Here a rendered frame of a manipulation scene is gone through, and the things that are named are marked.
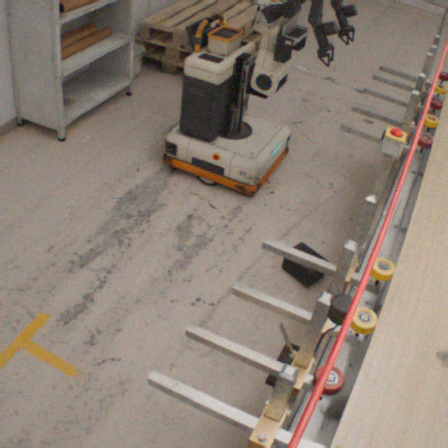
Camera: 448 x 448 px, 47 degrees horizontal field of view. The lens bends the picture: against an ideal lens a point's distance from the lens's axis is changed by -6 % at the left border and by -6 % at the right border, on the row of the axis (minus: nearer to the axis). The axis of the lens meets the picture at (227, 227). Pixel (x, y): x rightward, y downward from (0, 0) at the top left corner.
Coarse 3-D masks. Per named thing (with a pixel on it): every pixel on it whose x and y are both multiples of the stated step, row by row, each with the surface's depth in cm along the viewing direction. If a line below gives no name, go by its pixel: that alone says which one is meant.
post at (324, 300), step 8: (320, 296) 126; (328, 296) 126; (320, 304) 126; (328, 304) 125; (320, 312) 128; (312, 320) 130; (320, 320) 129; (312, 328) 132; (320, 328) 131; (304, 336) 135; (312, 336) 134; (304, 344) 137; (312, 344) 135; (304, 352) 138; (312, 352) 137; (296, 360) 142; (304, 360) 140
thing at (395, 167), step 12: (408, 144) 286; (396, 168) 258; (384, 192) 240; (384, 204) 233; (372, 228) 219; (372, 240) 218; (360, 252) 206; (360, 264) 201; (348, 288) 191; (324, 348) 169; (312, 372) 161; (300, 396) 154; (288, 420) 147
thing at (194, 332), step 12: (192, 324) 151; (192, 336) 149; (204, 336) 148; (216, 336) 148; (216, 348) 148; (228, 348) 146; (240, 348) 146; (240, 360) 146; (252, 360) 144; (264, 360) 144; (276, 360) 144; (276, 372) 142; (312, 384) 139; (324, 396) 139
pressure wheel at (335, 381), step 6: (318, 372) 137; (330, 372) 137; (336, 372) 137; (330, 378) 135; (336, 378) 136; (342, 378) 136; (330, 384) 134; (336, 384) 134; (342, 384) 134; (324, 390) 134; (330, 390) 133; (336, 390) 134
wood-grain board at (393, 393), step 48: (432, 144) 242; (432, 192) 209; (432, 240) 185; (432, 288) 166; (384, 336) 149; (432, 336) 150; (384, 384) 136; (432, 384) 137; (336, 432) 124; (384, 432) 125; (432, 432) 125
